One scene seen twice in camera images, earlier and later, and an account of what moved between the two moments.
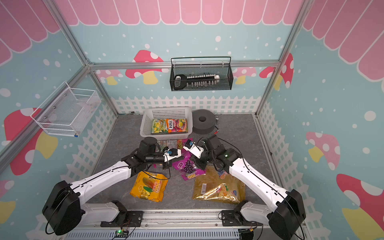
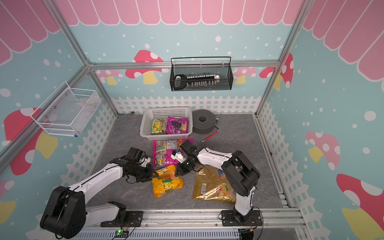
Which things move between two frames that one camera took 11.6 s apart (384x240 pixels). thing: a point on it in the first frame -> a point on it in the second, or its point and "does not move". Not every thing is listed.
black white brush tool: (181, 81) does not move
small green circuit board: (121, 233) does not move
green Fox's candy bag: (158, 126) does not move
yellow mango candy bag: (150, 186) -> (166, 181)
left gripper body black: (157, 157) -> (141, 173)
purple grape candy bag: (188, 169) -> (176, 125)
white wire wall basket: (67, 111) does not move
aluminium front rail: (182, 218) does not move
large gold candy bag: (217, 186) does not move
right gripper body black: (206, 157) -> (185, 167)
